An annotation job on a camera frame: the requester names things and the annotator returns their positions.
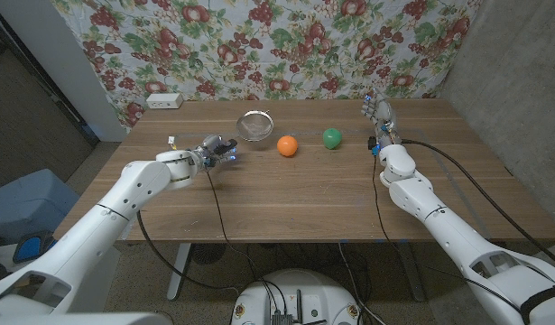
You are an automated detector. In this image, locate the blue and black pad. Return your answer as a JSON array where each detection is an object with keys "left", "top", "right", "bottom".
[{"left": 13, "top": 229, "right": 60, "bottom": 265}]

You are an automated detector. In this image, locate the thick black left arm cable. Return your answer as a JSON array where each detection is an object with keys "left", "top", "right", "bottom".
[{"left": 135, "top": 210, "right": 237, "bottom": 291}]

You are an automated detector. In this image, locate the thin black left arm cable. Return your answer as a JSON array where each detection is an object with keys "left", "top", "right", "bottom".
[{"left": 206, "top": 169, "right": 260, "bottom": 272}]

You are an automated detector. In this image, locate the fruit print backdrop cloth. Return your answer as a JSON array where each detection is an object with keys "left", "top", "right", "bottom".
[{"left": 51, "top": 0, "right": 484, "bottom": 130}]

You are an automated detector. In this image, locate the white robot torso base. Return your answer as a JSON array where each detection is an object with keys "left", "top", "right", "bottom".
[{"left": 230, "top": 269, "right": 363, "bottom": 325}]

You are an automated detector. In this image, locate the green ball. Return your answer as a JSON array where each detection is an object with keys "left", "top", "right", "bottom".
[{"left": 322, "top": 127, "right": 343, "bottom": 151}]

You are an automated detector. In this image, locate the white table leg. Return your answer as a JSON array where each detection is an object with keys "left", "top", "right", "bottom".
[{"left": 167, "top": 243, "right": 192, "bottom": 302}]

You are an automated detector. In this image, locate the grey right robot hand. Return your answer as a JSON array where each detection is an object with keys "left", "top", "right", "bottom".
[{"left": 360, "top": 89, "right": 402, "bottom": 149}]

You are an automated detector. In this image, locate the grey table leg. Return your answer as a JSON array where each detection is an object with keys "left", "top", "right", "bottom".
[{"left": 396, "top": 243, "right": 427, "bottom": 302}]

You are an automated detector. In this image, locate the white power strip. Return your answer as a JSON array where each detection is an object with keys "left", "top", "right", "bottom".
[{"left": 145, "top": 92, "right": 184, "bottom": 110}]

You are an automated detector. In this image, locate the black round fan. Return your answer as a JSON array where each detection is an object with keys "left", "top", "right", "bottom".
[{"left": 190, "top": 243, "right": 227, "bottom": 265}]

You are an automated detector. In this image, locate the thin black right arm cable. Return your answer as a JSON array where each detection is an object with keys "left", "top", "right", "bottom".
[{"left": 371, "top": 156, "right": 398, "bottom": 246}]

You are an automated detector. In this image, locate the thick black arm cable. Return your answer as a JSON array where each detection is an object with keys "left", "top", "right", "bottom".
[
  {"left": 401, "top": 138, "right": 555, "bottom": 272},
  {"left": 135, "top": 210, "right": 237, "bottom": 291}
]

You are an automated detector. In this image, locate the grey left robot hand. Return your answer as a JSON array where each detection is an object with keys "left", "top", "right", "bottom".
[{"left": 190, "top": 134, "right": 239, "bottom": 171}]

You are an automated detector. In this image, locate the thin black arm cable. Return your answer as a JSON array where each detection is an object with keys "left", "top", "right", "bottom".
[
  {"left": 206, "top": 169, "right": 260, "bottom": 272},
  {"left": 371, "top": 156, "right": 398, "bottom": 246}
]

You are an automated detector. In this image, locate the metal mesh sieve black handle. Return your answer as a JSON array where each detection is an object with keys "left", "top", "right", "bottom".
[{"left": 217, "top": 109, "right": 275, "bottom": 154}]

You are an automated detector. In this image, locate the orange ball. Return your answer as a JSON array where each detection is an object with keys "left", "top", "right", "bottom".
[{"left": 276, "top": 135, "right": 300, "bottom": 158}]

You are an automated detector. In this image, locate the blue grey storage bin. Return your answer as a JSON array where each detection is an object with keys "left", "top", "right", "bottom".
[{"left": 0, "top": 168, "right": 81, "bottom": 245}]

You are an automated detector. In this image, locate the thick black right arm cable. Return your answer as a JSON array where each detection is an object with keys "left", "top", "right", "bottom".
[{"left": 401, "top": 138, "right": 555, "bottom": 272}]

